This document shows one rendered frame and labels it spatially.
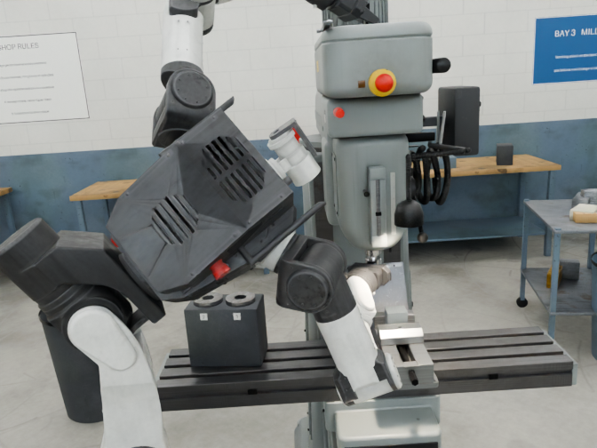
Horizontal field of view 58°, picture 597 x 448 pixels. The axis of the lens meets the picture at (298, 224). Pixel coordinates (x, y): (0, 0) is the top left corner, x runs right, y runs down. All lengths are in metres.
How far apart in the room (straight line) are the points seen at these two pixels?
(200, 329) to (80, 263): 0.69
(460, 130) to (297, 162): 0.77
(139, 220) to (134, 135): 4.98
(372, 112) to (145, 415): 0.86
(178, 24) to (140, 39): 4.65
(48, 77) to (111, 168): 1.08
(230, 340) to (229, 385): 0.13
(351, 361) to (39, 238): 0.62
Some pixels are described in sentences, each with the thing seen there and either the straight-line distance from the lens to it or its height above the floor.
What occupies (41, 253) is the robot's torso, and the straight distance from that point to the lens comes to 1.06.
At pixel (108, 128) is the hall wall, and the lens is 6.01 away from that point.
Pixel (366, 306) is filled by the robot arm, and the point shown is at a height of 1.25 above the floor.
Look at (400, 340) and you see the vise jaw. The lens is 1.60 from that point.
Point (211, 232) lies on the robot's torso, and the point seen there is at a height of 1.54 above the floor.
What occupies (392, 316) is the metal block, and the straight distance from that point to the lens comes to 1.63.
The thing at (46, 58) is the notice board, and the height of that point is 2.14.
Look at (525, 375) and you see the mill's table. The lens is 1.74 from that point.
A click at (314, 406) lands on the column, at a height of 0.53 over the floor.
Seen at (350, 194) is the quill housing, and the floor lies 1.48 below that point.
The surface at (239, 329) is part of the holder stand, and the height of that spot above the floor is 1.08.
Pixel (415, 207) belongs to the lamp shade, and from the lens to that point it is 1.35.
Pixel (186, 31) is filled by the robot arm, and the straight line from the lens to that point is 1.24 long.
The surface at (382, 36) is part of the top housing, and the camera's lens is 1.29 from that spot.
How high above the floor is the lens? 1.78
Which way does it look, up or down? 15 degrees down
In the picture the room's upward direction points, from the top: 4 degrees counter-clockwise
